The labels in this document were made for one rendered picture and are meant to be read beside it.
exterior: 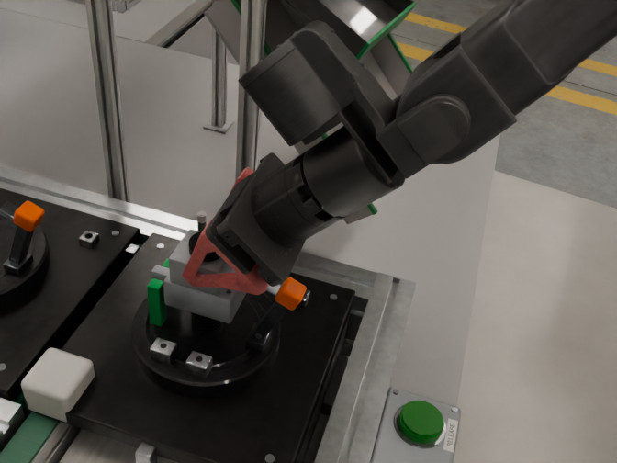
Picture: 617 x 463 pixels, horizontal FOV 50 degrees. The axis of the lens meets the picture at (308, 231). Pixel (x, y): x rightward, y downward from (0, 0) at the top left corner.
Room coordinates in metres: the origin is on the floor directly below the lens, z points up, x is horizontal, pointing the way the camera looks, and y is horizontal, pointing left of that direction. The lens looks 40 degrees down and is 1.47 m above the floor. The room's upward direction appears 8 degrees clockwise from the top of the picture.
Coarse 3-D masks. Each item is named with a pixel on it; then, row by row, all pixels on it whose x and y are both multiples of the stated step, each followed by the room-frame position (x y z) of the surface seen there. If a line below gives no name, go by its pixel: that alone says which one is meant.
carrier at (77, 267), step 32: (0, 192) 0.59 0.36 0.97; (0, 224) 0.52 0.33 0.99; (64, 224) 0.55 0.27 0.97; (96, 224) 0.56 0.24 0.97; (0, 256) 0.47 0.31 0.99; (32, 256) 0.47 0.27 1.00; (64, 256) 0.50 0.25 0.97; (96, 256) 0.51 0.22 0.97; (0, 288) 0.43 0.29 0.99; (32, 288) 0.45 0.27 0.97; (64, 288) 0.46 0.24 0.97; (96, 288) 0.47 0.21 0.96; (0, 320) 0.40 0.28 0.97; (32, 320) 0.41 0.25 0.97; (64, 320) 0.42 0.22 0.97; (0, 352) 0.37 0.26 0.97; (32, 352) 0.37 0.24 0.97; (0, 384) 0.33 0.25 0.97
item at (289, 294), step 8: (288, 280) 0.40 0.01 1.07; (296, 280) 0.41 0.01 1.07; (272, 288) 0.40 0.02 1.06; (280, 288) 0.40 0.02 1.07; (288, 288) 0.40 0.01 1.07; (296, 288) 0.40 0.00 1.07; (304, 288) 0.40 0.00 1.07; (272, 296) 0.40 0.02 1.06; (280, 296) 0.39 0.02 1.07; (288, 296) 0.39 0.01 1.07; (296, 296) 0.39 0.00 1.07; (272, 304) 0.41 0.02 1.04; (280, 304) 0.39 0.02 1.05; (288, 304) 0.39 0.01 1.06; (296, 304) 0.39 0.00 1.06; (272, 312) 0.40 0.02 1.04; (280, 312) 0.39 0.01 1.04; (264, 320) 0.40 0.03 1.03; (272, 320) 0.40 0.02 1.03; (256, 328) 0.40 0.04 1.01; (264, 328) 0.40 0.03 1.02; (272, 328) 0.40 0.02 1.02; (256, 336) 0.40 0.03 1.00; (264, 336) 0.40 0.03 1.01
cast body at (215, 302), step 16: (192, 240) 0.42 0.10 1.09; (176, 256) 0.40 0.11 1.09; (208, 256) 0.40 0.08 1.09; (160, 272) 0.42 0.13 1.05; (176, 272) 0.40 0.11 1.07; (208, 272) 0.39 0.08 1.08; (224, 272) 0.40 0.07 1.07; (176, 288) 0.40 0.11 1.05; (192, 288) 0.40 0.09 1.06; (208, 288) 0.39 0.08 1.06; (224, 288) 0.40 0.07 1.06; (176, 304) 0.40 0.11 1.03; (192, 304) 0.40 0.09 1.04; (208, 304) 0.39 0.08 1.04; (224, 304) 0.39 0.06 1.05; (240, 304) 0.41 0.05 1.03; (224, 320) 0.39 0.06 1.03
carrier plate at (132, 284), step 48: (144, 288) 0.47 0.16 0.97; (336, 288) 0.51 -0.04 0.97; (96, 336) 0.40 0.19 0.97; (288, 336) 0.43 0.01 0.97; (336, 336) 0.44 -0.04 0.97; (96, 384) 0.35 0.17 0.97; (144, 384) 0.35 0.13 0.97; (288, 384) 0.37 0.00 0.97; (96, 432) 0.31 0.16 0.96; (144, 432) 0.31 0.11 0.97; (192, 432) 0.31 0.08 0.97; (240, 432) 0.32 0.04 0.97; (288, 432) 0.33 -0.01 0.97
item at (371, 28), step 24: (288, 0) 0.63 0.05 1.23; (312, 0) 0.62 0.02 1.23; (336, 0) 0.68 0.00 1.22; (360, 0) 0.70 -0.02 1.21; (384, 0) 0.73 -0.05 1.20; (408, 0) 0.72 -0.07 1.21; (336, 24) 0.61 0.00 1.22; (360, 24) 0.66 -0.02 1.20; (384, 24) 0.68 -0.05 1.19; (360, 48) 0.60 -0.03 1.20
